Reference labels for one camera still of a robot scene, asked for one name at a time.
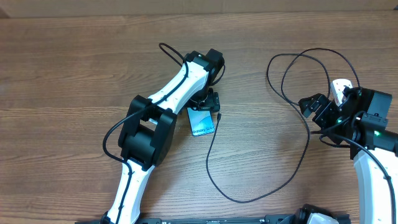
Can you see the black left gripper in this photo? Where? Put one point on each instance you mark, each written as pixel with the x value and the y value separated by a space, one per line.
pixel 209 103

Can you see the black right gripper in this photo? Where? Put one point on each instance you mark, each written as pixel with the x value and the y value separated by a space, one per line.
pixel 324 107

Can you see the blue Galaxy smartphone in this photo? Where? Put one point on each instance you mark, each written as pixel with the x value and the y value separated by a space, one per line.
pixel 201 122

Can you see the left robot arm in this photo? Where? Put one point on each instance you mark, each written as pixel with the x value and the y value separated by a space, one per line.
pixel 148 128

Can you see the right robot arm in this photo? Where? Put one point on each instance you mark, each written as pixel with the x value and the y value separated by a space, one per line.
pixel 361 121

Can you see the white power strip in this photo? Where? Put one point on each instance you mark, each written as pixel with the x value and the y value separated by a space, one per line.
pixel 337 86

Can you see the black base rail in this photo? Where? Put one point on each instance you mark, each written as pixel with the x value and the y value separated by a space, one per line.
pixel 300 216

